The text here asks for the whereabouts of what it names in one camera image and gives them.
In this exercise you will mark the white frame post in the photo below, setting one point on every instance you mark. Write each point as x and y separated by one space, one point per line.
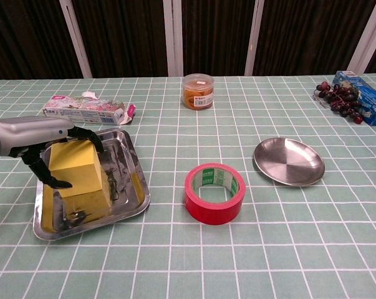
367 34
173 37
253 37
77 40

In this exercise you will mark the round steel plate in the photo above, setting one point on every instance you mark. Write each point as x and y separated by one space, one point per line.
287 162

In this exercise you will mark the red tape roll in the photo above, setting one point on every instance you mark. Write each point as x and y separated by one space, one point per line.
212 213

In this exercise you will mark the rectangular steel tray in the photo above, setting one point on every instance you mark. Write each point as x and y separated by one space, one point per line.
128 174

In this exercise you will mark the yellow cube block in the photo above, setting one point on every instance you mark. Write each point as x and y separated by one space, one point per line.
78 174

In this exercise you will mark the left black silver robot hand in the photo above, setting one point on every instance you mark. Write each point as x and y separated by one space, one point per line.
25 134

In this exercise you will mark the clear jar of rubber bands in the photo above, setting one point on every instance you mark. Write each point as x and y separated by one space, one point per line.
197 93

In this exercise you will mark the floral pink toothpaste box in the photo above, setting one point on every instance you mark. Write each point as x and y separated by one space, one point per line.
81 110

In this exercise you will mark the blue printed carton box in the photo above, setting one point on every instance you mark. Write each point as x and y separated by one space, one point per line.
370 96

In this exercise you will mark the green checked tablecloth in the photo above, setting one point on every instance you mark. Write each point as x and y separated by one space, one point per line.
206 258

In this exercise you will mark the dark purple grape bunch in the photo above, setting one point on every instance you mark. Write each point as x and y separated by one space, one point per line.
342 99

